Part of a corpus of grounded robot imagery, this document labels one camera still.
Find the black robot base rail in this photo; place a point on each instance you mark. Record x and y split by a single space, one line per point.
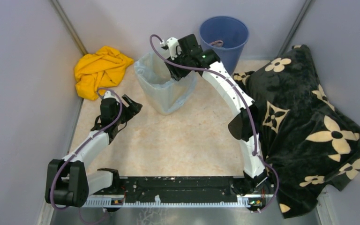
184 192

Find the light blue trash bag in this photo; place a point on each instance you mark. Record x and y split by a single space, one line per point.
161 90

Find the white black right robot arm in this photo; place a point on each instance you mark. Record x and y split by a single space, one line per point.
242 127

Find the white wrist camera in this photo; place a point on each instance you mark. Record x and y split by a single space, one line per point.
109 94
173 46

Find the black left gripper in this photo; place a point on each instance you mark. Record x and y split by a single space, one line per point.
133 109

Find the blue plastic trash bin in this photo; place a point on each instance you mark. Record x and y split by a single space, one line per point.
233 32

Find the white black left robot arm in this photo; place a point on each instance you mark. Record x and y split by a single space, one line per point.
83 152

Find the yellow crumpled cloth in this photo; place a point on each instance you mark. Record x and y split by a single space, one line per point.
103 69

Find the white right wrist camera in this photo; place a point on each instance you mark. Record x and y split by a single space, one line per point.
173 46

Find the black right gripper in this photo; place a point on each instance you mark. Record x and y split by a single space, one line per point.
176 73

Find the black floral blanket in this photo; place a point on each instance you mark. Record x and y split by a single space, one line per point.
307 142

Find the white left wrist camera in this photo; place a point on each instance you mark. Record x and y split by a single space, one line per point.
109 94

